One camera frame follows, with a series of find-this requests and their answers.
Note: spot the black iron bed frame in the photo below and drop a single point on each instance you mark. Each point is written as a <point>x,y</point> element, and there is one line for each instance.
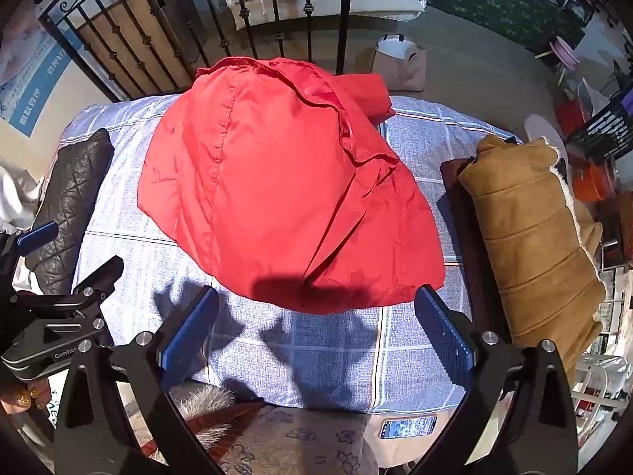
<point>306,10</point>

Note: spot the white cloth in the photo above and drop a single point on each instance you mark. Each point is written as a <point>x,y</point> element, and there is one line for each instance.
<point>15,193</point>

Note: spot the black quilted leather jacket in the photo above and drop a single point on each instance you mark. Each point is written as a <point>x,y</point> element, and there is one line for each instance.
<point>69,193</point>

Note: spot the tan suede coat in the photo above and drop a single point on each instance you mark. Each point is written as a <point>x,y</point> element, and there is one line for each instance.
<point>529,237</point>

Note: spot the blue plaid bed sheet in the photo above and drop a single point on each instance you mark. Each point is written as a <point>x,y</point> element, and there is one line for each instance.
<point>321,356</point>

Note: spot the pink stool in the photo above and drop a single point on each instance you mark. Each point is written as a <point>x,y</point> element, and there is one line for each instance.
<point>564,52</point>

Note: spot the red jacket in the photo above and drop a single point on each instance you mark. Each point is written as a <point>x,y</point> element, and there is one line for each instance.
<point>272,168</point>

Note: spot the beige paper bag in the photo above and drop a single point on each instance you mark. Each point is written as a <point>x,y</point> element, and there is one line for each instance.
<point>395,72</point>

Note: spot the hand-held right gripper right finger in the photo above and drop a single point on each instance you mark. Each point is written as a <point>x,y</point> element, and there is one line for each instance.
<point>445,341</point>

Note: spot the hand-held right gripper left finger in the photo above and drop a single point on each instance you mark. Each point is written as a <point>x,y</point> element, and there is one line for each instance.
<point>190,331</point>

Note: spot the wall poster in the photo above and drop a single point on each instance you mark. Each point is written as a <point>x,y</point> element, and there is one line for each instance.
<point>29,74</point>

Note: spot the wooden panel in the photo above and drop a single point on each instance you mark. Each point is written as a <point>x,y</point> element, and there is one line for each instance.
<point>109,34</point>

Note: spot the dark printed box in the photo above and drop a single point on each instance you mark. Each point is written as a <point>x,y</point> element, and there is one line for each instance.
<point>608,128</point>

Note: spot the fur trimmed hood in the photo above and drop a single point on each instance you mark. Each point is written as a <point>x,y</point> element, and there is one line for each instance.
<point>207,405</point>

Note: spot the red bucket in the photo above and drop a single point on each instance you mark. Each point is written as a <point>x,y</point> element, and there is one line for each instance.
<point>571,116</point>

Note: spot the person's left hand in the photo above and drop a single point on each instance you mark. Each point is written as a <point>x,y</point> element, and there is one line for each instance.
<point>22,398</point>

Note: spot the smartphone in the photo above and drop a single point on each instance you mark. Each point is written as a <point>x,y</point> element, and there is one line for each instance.
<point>408,428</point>

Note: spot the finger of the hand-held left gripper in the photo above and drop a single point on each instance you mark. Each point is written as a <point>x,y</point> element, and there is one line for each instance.
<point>101,277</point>
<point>37,235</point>

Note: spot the orange bucket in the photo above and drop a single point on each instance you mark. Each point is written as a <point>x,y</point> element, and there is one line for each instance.
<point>593,183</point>

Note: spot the person's floral clothing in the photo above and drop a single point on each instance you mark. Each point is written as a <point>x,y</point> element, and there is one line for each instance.
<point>296,443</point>

